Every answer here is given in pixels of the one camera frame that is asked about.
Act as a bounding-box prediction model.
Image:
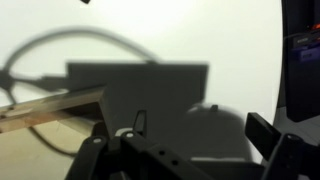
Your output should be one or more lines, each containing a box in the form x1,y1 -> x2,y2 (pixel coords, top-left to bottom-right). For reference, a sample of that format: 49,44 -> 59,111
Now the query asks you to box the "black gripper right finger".
245,112 -> 320,180

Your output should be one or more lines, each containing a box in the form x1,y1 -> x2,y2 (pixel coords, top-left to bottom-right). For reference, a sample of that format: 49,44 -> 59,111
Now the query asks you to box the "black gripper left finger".
66,110 -> 213,180

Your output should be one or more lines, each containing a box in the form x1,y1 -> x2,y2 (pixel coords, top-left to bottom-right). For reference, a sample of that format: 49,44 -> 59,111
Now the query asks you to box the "wooden tray with slots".
0,88 -> 108,180

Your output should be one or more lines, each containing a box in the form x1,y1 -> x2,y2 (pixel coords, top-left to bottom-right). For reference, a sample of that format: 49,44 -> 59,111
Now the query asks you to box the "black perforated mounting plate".
281,0 -> 320,122

